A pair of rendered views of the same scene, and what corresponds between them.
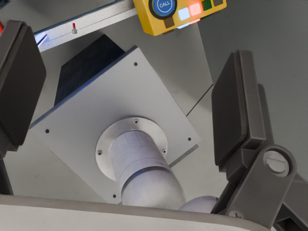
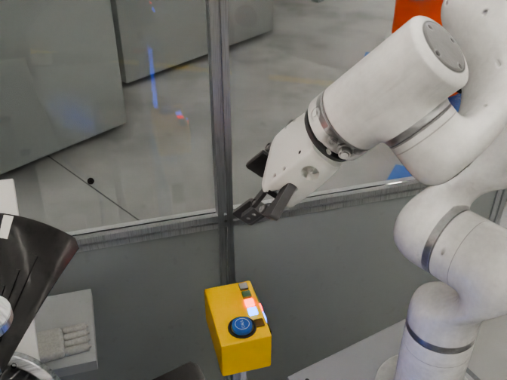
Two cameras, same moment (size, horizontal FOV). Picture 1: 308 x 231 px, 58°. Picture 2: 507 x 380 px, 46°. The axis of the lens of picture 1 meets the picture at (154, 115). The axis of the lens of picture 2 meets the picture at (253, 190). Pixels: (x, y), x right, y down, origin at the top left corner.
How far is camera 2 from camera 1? 73 cm
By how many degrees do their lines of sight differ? 46
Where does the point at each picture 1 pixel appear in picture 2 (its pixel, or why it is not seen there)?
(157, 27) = (262, 332)
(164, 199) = (425, 292)
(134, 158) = (407, 352)
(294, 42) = (298, 251)
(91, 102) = not seen: outside the picture
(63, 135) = not seen: outside the picture
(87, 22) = not seen: outside the picture
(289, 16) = (270, 258)
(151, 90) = (340, 366)
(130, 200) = (431, 324)
